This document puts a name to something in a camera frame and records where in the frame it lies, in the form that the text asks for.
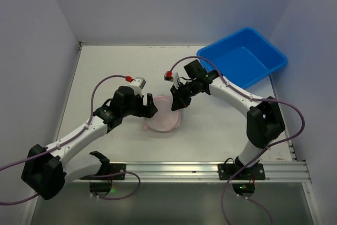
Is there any white mesh laundry bag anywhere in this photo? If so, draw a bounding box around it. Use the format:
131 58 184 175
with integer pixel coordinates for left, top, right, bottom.
144 96 181 132

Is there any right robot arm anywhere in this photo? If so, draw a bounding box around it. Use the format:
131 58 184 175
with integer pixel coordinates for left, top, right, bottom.
164 60 285 169

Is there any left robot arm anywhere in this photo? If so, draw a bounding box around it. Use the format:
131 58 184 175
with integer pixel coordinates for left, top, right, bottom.
21 86 157 200

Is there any blue plastic bin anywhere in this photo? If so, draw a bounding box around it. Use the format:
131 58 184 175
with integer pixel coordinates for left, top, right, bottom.
196 27 288 89

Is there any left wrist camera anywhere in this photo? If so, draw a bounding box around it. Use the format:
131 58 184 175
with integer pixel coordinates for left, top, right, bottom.
125 76 146 96

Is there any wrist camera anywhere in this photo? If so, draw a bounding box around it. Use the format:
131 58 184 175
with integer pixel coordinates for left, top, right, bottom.
164 71 180 89
125 76 146 96

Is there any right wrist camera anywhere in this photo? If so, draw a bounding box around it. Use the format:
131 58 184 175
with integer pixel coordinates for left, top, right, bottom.
164 71 180 89

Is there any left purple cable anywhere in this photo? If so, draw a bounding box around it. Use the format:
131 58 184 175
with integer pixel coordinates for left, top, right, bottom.
0 75 142 206

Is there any purple cable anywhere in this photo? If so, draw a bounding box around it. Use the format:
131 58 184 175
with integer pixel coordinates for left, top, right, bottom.
167 56 306 225
0 75 142 206

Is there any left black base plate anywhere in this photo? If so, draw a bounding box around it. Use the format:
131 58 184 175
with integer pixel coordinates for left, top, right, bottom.
80 163 126 180

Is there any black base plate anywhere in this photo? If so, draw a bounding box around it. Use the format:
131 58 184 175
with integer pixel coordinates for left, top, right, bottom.
80 163 126 180
217 158 266 181

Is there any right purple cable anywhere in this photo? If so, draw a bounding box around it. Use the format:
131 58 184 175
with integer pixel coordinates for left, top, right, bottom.
167 56 306 225

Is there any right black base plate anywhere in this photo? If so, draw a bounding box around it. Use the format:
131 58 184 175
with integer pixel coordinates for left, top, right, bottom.
217 158 266 181

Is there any aluminium mounting rail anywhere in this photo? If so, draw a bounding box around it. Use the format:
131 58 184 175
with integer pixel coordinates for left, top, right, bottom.
71 159 313 183

